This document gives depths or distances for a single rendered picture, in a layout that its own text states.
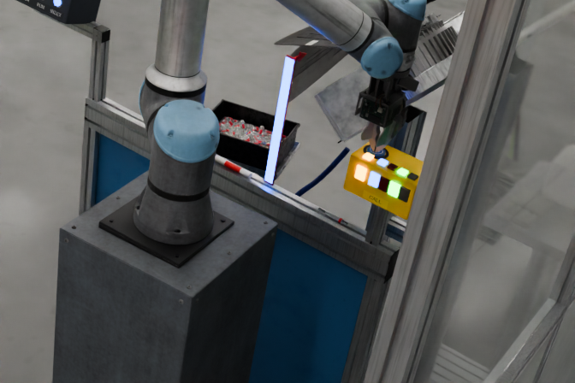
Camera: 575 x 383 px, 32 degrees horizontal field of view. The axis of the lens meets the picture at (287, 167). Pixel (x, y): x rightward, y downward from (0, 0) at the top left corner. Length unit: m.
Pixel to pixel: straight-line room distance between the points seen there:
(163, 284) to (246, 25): 3.47
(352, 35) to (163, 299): 0.57
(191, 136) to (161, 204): 0.15
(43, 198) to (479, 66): 2.96
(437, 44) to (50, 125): 2.08
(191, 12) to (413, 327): 0.94
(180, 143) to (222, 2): 3.65
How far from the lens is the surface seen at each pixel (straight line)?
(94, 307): 1.96
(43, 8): 2.54
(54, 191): 3.77
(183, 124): 1.80
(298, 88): 2.61
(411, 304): 1.02
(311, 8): 1.73
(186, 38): 1.85
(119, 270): 1.87
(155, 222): 1.87
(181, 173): 1.81
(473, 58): 0.90
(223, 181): 2.41
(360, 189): 2.15
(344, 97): 2.48
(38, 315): 3.24
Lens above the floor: 2.15
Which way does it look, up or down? 32 degrees down
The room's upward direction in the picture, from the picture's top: 11 degrees clockwise
